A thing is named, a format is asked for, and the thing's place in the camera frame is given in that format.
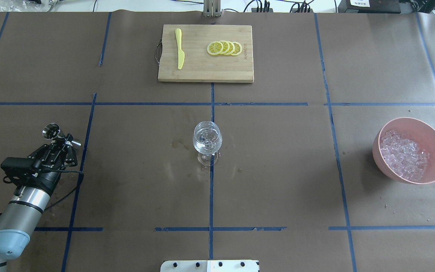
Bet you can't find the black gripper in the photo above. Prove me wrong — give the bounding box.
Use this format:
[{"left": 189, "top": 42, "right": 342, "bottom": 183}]
[{"left": 27, "top": 138, "right": 78, "bottom": 176}]

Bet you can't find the steel double jigger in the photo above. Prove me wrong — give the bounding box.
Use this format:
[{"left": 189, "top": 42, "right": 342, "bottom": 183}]
[{"left": 42, "top": 123, "right": 82, "bottom": 150}]

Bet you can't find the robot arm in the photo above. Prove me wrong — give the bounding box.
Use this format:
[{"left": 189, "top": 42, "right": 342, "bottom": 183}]
[{"left": 0, "top": 135, "right": 81, "bottom": 272}]

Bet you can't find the clear wine glass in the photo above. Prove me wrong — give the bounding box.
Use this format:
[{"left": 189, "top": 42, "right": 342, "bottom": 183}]
[{"left": 192, "top": 122, "right": 222, "bottom": 167}]

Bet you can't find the pink bowl of ice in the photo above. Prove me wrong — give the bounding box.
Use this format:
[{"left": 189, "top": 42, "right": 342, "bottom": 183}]
[{"left": 372, "top": 117, "right": 435, "bottom": 184}]

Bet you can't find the wooden cutting board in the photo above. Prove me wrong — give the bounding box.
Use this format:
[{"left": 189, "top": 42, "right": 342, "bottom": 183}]
[{"left": 158, "top": 24, "right": 255, "bottom": 83}]

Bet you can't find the yellow plastic knife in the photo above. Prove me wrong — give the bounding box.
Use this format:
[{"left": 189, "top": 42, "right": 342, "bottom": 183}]
[{"left": 175, "top": 29, "right": 185, "bottom": 70}]

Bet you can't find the lemon slice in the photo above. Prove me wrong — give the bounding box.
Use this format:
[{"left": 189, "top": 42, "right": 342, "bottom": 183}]
[
  {"left": 231, "top": 42, "right": 243, "bottom": 56},
  {"left": 207, "top": 41, "right": 221, "bottom": 56},
  {"left": 217, "top": 41, "right": 230, "bottom": 55},
  {"left": 223, "top": 41, "right": 235, "bottom": 56}
]

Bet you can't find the black box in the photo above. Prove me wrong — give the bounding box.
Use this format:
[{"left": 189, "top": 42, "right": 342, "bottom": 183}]
[{"left": 337, "top": 0, "right": 401, "bottom": 14}]

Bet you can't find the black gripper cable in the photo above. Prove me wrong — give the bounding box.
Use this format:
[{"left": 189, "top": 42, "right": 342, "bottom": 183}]
[{"left": 44, "top": 170, "right": 85, "bottom": 212}]

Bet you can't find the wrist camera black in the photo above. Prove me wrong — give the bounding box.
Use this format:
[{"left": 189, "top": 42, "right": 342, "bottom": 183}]
[{"left": 0, "top": 157, "right": 41, "bottom": 179}]

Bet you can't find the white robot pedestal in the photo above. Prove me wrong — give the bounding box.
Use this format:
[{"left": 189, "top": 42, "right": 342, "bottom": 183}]
[{"left": 160, "top": 260, "right": 260, "bottom": 272}]

